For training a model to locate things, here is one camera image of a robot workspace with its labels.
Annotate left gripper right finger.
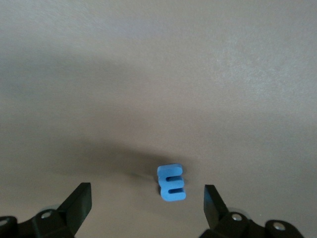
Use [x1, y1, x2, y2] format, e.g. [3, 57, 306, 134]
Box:
[200, 184, 251, 238]

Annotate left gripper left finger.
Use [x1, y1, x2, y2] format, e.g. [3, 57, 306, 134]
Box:
[32, 182, 93, 238]

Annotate blue lowercase letter m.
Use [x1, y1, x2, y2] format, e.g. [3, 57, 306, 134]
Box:
[157, 163, 187, 202]

